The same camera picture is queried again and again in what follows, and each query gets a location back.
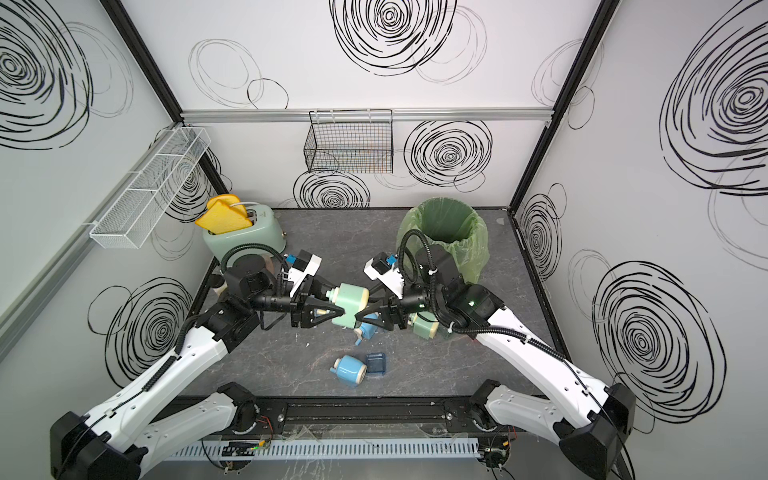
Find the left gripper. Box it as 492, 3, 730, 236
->
249, 276, 346, 330

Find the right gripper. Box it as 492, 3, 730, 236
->
356, 281, 445, 330

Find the blue sharpener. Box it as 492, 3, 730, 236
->
330, 355, 367, 387
353, 323, 378, 346

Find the yellow green pencil sharpener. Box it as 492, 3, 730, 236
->
326, 283, 370, 329

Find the green cream pencil sharpener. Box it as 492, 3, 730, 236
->
409, 311, 440, 340

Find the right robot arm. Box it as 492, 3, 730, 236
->
356, 246, 636, 479

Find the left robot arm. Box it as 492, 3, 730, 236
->
50, 244, 345, 479

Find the mint green toaster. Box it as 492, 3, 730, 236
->
201, 201, 287, 260

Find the small black-capped bottle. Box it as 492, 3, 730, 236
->
208, 274, 227, 296

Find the bin with green bag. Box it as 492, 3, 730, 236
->
395, 197, 490, 283

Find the yellow toy toast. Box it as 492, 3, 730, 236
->
195, 194, 253, 235

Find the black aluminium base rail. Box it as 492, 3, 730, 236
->
161, 394, 604, 436

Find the black wire basket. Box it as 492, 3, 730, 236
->
303, 109, 394, 174

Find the white mesh wall shelf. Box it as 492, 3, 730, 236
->
89, 126, 210, 249

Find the grey slotted cable duct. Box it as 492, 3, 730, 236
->
169, 438, 481, 463

